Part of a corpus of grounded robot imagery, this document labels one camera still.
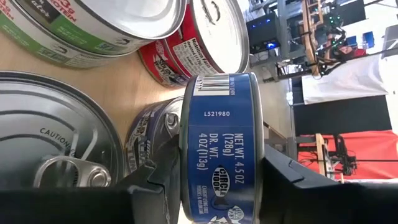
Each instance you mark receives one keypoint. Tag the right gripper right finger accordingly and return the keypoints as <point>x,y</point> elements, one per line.
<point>311,202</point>

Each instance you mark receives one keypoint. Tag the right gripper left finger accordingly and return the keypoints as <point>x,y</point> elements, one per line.
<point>93,207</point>

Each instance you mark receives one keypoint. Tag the blue albacore tuna can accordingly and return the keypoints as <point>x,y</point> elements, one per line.
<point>149,130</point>

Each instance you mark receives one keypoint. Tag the silver can green label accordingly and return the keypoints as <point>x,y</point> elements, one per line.
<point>46,124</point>

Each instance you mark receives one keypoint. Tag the blue label tuna can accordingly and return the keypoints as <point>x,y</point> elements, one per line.
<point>220,140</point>

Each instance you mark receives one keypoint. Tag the silver-lid seafood can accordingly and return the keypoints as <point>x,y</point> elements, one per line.
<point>46,49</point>
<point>224,31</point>
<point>155,62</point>

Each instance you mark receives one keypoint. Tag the large green can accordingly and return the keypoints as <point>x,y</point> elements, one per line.
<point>124,15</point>

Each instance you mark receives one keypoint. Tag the black background robot arm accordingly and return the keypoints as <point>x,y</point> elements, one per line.
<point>345,155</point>

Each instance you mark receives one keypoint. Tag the wooden shelf black legs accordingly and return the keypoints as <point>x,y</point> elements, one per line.
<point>118,87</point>

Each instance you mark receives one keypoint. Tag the red cloth panel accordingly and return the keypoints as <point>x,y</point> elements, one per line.
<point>373,149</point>

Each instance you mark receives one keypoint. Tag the black cloth panel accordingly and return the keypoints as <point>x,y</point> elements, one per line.
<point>342,115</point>

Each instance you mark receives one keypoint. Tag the white cloth panel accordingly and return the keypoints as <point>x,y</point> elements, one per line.
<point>342,81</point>

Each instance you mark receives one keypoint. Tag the person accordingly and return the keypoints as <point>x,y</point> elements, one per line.
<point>351,51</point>

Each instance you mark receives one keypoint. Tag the black box blue lights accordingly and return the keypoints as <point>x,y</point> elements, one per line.
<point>262,31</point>

